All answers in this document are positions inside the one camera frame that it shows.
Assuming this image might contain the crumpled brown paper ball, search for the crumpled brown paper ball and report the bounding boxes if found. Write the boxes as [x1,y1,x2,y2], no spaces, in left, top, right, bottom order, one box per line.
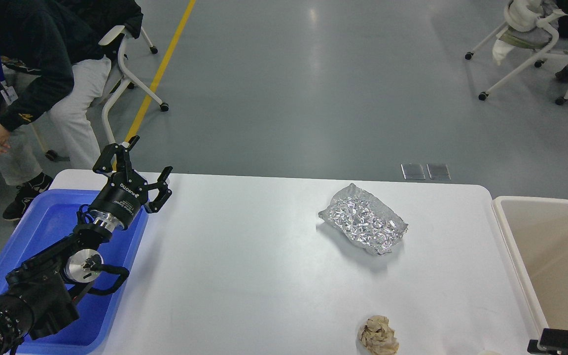
[357,315,400,355]

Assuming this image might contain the person in dark hoodie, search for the person in dark hoodie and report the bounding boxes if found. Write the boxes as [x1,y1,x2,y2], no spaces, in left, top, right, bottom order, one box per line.
[0,0,144,221]

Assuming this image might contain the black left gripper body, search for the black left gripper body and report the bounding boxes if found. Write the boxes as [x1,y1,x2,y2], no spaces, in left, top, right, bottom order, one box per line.
[90,172,148,225]

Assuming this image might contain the crumpled silver foil bag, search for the crumpled silver foil bag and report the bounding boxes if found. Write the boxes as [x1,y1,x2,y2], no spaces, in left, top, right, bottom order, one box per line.
[318,183,409,255]

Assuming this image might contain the metal floor plate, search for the metal floor plate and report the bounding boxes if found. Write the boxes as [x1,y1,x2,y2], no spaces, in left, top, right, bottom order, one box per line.
[426,163,452,180]
[401,163,426,180]

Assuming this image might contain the right metal floor plate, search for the right metal floor plate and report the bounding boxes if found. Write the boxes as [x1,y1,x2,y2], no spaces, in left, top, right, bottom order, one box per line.
[426,163,452,180]

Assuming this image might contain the white chair at right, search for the white chair at right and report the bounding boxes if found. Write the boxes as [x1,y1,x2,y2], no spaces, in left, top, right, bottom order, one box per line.
[464,0,568,106]

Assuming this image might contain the left metal floor plate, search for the left metal floor plate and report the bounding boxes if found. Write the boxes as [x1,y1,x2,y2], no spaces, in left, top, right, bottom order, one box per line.
[401,163,426,180]

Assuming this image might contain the beige plastic bin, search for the beige plastic bin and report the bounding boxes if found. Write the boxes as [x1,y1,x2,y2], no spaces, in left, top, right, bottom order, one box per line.
[492,196,568,333]

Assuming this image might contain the white office chair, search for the white office chair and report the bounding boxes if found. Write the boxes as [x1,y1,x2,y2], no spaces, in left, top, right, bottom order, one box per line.
[92,24,170,143]

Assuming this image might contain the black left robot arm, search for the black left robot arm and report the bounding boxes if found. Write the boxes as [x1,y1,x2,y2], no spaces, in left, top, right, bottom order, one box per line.
[0,135,172,355]

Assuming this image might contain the blue plastic bin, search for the blue plastic bin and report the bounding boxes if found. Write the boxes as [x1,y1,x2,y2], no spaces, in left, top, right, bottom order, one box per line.
[0,189,148,355]

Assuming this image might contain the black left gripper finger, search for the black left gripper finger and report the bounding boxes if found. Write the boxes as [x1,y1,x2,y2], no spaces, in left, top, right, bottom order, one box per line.
[92,136,140,176]
[144,166,173,214]

